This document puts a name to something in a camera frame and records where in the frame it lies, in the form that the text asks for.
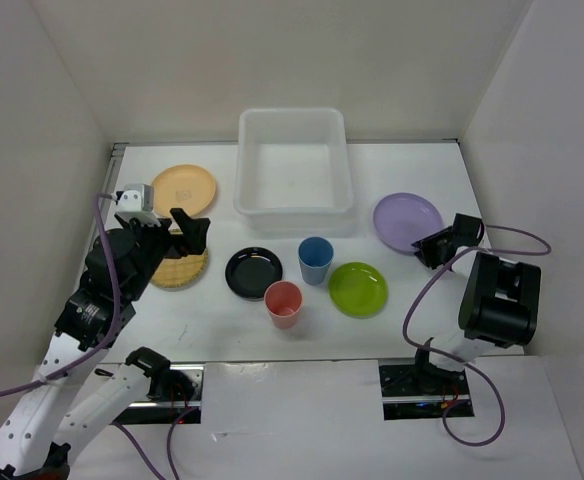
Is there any white plastic bin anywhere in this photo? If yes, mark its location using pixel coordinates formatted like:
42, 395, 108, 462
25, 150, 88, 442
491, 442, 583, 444
233, 107, 356, 236

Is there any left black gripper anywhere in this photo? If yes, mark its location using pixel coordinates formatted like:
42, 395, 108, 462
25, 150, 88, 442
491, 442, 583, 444
122, 206, 211, 300

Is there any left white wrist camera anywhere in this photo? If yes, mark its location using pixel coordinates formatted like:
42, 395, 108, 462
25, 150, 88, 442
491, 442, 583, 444
115, 183, 154, 213

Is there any purple cable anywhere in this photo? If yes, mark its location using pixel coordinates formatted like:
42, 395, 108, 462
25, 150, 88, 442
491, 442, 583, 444
0, 192, 183, 480
402, 224, 553, 447

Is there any yellow woven pattern plate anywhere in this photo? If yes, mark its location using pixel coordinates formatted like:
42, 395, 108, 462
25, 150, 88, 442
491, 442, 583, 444
150, 249, 209, 291

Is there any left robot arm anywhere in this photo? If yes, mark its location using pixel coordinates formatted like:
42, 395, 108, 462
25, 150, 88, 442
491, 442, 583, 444
0, 208, 210, 479

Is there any pink plastic cup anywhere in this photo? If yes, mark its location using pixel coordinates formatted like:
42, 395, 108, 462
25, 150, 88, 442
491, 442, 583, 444
264, 281, 303, 330

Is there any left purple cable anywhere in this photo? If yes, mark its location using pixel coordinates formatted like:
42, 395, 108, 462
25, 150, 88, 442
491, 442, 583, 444
0, 192, 183, 480

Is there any green plastic plate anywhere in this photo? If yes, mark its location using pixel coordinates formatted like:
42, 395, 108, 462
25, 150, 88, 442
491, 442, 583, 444
328, 262, 389, 318

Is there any purple plastic plate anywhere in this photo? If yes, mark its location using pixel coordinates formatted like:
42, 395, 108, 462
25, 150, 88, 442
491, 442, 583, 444
372, 192, 444, 255

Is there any black plate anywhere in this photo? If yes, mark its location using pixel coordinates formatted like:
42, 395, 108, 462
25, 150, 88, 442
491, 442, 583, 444
225, 247, 283, 300

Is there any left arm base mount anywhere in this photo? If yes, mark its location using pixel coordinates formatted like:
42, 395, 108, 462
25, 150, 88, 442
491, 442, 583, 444
116, 364, 205, 426

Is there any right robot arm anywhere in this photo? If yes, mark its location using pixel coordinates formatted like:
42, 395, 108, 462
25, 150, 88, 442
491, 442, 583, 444
410, 214, 541, 394

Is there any orange plastic plate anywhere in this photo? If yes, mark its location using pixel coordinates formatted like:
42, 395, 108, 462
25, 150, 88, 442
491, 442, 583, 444
152, 164, 217, 217

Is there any blue plastic cup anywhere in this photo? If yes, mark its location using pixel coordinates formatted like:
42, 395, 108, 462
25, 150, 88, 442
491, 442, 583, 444
298, 237, 334, 286

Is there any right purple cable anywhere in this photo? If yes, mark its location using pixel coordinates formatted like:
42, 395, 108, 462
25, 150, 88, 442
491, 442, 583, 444
402, 224, 553, 447

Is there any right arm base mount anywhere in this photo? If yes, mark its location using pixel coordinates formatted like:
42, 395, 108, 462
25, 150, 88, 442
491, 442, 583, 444
378, 359, 474, 421

